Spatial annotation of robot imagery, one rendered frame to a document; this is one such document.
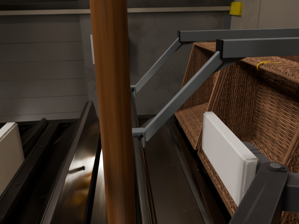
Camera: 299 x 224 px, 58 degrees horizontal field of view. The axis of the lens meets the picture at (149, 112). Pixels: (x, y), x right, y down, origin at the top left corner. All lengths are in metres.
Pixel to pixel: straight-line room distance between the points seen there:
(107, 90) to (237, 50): 0.49
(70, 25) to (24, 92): 0.92
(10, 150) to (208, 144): 0.13
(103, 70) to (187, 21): 2.84
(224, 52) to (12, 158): 0.55
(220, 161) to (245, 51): 0.53
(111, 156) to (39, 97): 3.04
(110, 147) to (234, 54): 0.48
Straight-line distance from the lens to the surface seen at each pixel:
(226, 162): 0.16
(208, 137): 0.19
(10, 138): 0.19
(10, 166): 0.19
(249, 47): 0.69
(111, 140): 0.25
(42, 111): 3.34
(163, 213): 1.05
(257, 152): 0.16
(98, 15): 0.23
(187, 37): 1.13
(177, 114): 1.83
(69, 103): 3.23
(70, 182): 1.01
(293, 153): 0.79
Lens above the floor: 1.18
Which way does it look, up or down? 5 degrees down
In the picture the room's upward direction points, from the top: 93 degrees counter-clockwise
